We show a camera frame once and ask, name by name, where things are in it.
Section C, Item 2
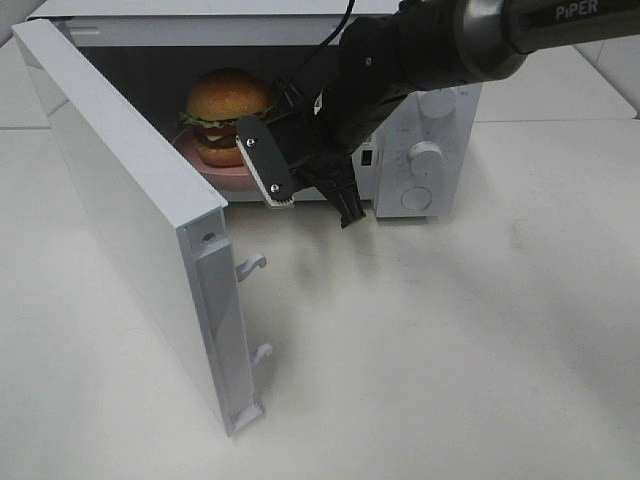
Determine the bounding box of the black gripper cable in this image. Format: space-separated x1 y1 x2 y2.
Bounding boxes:
289 0 357 86

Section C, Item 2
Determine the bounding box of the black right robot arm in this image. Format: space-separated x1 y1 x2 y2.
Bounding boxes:
236 1 639 225

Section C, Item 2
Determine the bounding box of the white microwave oven body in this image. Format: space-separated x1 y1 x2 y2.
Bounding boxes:
25 1 483 218

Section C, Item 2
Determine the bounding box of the pink round plate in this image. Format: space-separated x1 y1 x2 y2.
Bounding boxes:
172 130 257 192

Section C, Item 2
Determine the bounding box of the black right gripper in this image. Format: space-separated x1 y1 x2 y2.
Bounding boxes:
236 79 366 228

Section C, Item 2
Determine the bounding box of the white microwave door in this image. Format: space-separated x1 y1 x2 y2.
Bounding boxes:
13 19 272 434

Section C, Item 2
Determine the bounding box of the toy hamburger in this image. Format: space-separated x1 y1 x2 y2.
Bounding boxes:
179 68 274 168

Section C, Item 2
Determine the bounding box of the white control knob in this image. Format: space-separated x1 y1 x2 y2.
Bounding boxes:
418 88 457 119
407 141 444 177

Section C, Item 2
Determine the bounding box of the round white door button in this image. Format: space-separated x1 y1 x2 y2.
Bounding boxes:
401 187 432 211

